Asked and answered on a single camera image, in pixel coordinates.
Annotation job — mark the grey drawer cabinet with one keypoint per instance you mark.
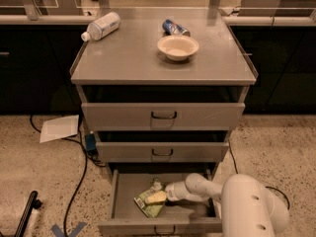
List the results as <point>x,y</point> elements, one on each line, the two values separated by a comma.
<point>127,67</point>

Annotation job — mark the white paper bowl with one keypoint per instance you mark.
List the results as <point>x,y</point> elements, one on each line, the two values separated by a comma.
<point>178,48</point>

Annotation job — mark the white paper sheet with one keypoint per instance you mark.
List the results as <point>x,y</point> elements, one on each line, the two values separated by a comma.
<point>58,128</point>

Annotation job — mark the grey bottom drawer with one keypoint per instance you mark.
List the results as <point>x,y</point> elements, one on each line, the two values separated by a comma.
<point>176,218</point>

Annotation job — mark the black stand foot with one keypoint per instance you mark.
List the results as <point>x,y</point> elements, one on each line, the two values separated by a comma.
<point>32,203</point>

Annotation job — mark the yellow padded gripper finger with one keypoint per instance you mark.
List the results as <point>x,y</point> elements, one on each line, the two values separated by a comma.
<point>157,197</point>

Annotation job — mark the blue power adapter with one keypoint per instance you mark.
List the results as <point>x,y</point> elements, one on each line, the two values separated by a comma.
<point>90,142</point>

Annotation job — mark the grey middle drawer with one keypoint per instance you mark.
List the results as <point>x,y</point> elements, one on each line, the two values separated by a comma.
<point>161,152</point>

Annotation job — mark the green jalapeno chip bag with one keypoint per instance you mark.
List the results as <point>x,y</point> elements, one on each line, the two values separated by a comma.
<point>151,210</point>

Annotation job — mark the white plastic water bottle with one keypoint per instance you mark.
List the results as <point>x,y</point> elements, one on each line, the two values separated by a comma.
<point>101,27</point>

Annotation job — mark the grey top drawer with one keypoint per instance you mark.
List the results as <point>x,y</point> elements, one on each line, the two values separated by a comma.
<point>162,116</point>

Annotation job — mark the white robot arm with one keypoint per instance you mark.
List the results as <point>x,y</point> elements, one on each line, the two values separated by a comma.
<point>248,208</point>

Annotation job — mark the grey drawer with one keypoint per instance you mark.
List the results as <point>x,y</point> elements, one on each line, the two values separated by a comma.
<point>161,152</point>
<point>176,218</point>
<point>162,116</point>

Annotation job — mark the background table right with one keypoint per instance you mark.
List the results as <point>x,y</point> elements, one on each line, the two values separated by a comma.
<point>277,8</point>

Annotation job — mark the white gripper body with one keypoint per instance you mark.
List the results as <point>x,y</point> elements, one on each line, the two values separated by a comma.
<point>173,192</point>

